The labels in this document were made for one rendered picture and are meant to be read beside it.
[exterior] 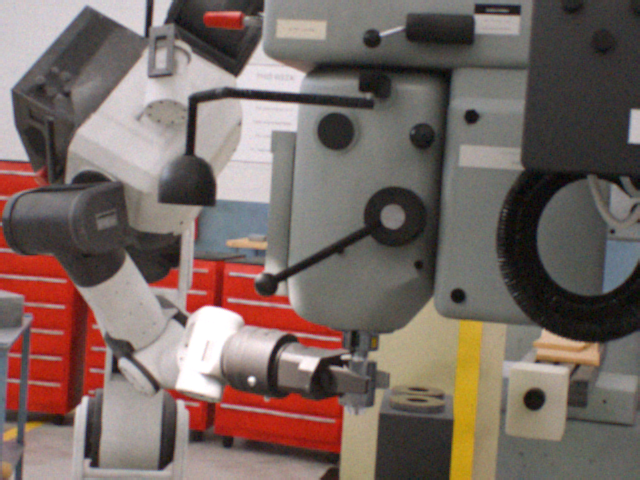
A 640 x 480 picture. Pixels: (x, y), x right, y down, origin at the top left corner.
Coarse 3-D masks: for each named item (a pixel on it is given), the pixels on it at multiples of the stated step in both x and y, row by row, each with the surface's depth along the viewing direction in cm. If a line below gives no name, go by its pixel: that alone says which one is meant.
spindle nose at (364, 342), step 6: (342, 336) 151; (348, 336) 150; (360, 336) 149; (366, 336) 149; (372, 336) 149; (378, 336) 150; (342, 342) 151; (348, 342) 150; (360, 342) 149; (366, 342) 149; (378, 342) 151; (348, 348) 150; (360, 348) 149; (366, 348) 149; (372, 348) 150; (378, 348) 151
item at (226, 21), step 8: (208, 16) 164; (216, 16) 163; (224, 16) 163; (232, 16) 163; (240, 16) 163; (208, 24) 164; (216, 24) 164; (224, 24) 163; (232, 24) 163; (240, 24) 163; (248, 24) 163; (256, 24) 163
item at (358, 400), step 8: (344, 368) 150; (352, 368) 149; (360, 368) 149; (368, 368) 150; (376, 368) 151; (368, 376) 150; (344, 400) 150; (352, 400) 150; (360, 400) 150; (368, 400) 150
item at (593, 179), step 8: (592, 176) 119; (592, 184) 119; (624, 184) 117; (592, 192) 119; (600, 192) 119; (632, 192) 116; (600, 200) 119; (600, 208) 119; (608, 216) 119; (632, 216) 118; (616, 224) 119; (624, 224) 118; (632, 224) 118
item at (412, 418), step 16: (384, 400) 199; (400, 400) 193; (416, 400) 196; (432, 400) 195; (448, 400) 203; (384, 416) 189; (400, 416) 189; (416, 416) 189; (432, 416) 189; (448, 416) 190; (384, 432) 189; (400, 432) 189; (416, 432) 189; (432, 432) 189; (448, 432) 188; (384, 448) 189; (400, 448) 189; (416, 448) 189; (432, 448) 189; (448, 448) 188; (384, 464) 190; (400, 464) 189; (416, 464) 189; (432, 464) 189; (448, 464) 189
